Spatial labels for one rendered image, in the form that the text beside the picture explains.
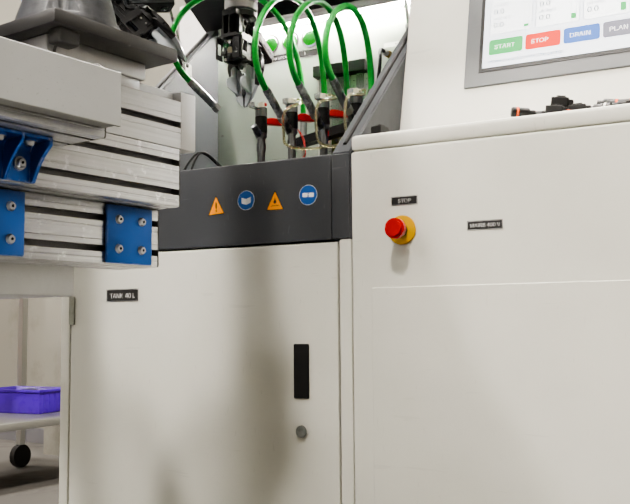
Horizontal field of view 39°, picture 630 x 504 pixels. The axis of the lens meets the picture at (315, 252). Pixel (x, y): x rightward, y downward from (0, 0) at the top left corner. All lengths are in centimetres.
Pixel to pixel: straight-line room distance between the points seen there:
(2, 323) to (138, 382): 376
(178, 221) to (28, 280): 55
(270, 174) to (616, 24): 71
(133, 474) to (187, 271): 43
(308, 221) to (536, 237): 43
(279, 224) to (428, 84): 45
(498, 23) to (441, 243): 55
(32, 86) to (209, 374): 86
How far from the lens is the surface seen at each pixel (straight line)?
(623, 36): 182
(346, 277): 162
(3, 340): 559
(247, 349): 172
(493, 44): 188
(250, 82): 205
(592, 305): 148
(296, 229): 168
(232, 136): 244
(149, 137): 135
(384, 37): 228
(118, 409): 192
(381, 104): 180
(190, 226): 181
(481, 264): 153
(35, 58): 108
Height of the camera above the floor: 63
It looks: 5 degrees up
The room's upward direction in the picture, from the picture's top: straight up
